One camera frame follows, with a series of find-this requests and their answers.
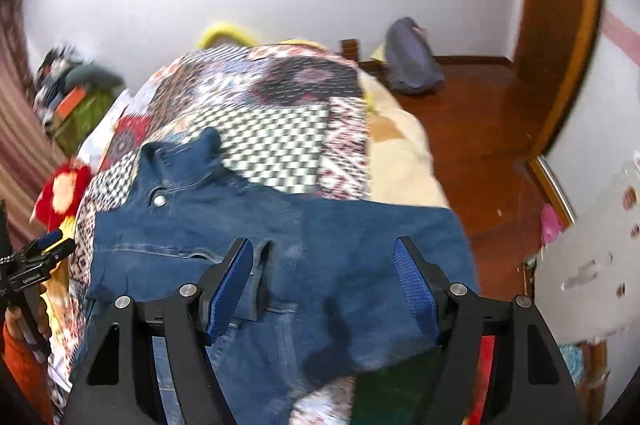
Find person's left forearm orange sleeve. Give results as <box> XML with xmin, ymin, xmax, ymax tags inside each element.
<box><xmin>0</xmin><ymin>320</ymin><xmax>55</xmax><ymax>425</ymax></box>

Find wooden door frame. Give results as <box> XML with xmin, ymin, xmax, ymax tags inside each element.
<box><xmin>510</xmin><ymin>0</ymin><xmax>603</xmax><ymax>156</ymax></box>

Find striped maroon curtain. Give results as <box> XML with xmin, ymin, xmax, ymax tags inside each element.
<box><xmin>0</xmin><ymin>0</ymin><xmax>76</xmax><ymax>251</ymax></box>

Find yellow plush cushion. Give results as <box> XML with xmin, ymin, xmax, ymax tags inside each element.
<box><xmin>197</xmin><ymin>21</ymin><xmax>258</xmax><ymax>50</ymax></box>

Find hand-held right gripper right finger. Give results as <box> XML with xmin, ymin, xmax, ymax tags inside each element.
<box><xmin>392</xmin><ymin>235</ymin><xmax>588</xmax><ymax>425</ymax></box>

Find patchwork patterned blanket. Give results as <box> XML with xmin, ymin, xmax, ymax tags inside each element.
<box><xmin>47</xmin><ymin>42</ymin><xmax>381</xmax><ymax>425</ymax></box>

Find orange box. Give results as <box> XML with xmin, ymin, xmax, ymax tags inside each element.
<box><xmin>55</xmin><ymin>86</ymin><xmax>86</xmax><ymax>120</ymax></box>

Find pink toy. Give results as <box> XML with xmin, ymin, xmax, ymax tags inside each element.
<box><xmin>540</xmin><ymin>203</ymin><xmax>566</xmax><ymax>247</ymax></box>

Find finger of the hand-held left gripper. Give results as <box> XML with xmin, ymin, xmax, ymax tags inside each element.
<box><xmin>22</xmin><ymin>230</ymin><xmax>66</xmax><ymax>258</ymax></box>
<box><xmin>30</xmin><ymin>239</ymin><xmax>77</xmax><ymax>271</ymax></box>

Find teal patterned cloth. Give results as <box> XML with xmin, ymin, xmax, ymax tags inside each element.
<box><xmin>560</xmin><ymin>340</ymin><xmax>601</xmax><ymax>386</ymax></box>

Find person's left hand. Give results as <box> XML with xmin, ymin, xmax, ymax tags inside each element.
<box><xmin>4</xmin><ymin>285</ymin><xmax>52</xmax><ymax>351</ymax></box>

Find red and yellow plush toy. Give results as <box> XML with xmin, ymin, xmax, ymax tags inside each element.
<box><xmin>35</xmin><ymin>160</ymin><xmax>93</xmax><ymax>236</ymax></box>

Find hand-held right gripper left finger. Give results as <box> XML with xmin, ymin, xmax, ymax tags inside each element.
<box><xmin>60</xmin><ymin>237</ymin><xmax>261</xmax><ymax>425</ymax></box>

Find green cloth cover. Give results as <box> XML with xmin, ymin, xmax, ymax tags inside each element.
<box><xmin>52</xmin><ymin>87</ymin><xmax>123</xmax><ymax>158</ymax></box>

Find grey bolster cushion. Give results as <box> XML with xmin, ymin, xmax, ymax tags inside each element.
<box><xmin>65</xmin><ymin>64</ymin><xmax>126</xmax><ymax>89</ymax></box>

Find beige fleece blanket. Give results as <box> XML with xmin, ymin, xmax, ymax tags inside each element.
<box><xmin>357</xmin><ymin>70</ymin><xmax>496</xmax><ymax>425</ymax></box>

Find grey-blue backpack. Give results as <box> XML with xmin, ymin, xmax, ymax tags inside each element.
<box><xmin>384</xmin><ymin>17</ymin><xmax>446</xmax><ymax>94</ymax></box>

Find white stickered cabinet door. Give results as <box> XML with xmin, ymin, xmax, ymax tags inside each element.
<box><xmin>532</xmin><ymin>160</ymin><xmax>640</xmax><ymax>346</ymax></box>

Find blue denim jeans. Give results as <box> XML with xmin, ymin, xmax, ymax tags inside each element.
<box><xmin>70</xmin><ymin>127</ymin><xmax>481</xmax><ymax>425</ymax></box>

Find white sheet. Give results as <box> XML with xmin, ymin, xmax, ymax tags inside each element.
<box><xmin>80</xmin><ymin>90</ymin><xmax>133</xmax><ymax>168</ymax></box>

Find wooden bed post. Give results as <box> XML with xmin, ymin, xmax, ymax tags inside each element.
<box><xmin>341</xmin><ymin>39</ymin><xmax>388</xmax><ymax>78</ymax></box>

